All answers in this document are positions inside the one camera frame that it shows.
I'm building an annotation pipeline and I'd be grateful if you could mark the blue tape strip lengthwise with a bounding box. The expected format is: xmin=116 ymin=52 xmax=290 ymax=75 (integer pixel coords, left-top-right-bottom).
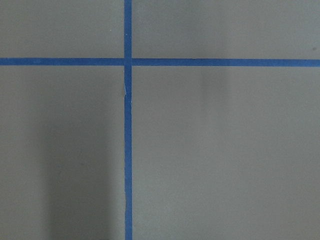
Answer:
xmin=124 ymin=0 xmax=133 ymax=240

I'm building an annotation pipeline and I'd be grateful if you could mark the blue tape strip crosswise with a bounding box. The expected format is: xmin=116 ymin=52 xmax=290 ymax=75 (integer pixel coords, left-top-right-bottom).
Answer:
xmin=0 ymin=57 xmax=320 ymax=68

